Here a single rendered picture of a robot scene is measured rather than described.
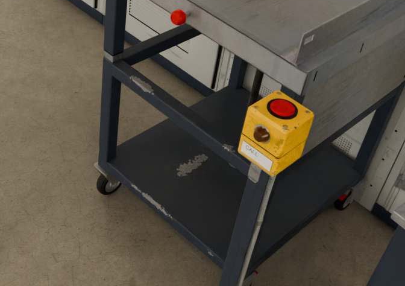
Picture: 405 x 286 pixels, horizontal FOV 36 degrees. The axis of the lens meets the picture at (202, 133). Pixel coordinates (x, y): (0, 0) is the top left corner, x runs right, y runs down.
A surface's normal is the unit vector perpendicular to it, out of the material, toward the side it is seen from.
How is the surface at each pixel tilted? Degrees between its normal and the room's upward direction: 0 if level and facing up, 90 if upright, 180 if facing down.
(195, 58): 90
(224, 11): 0
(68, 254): 0
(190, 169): 0
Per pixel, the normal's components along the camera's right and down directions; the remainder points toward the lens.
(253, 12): 0.15, -0.74
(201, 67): -0.68, 0.41
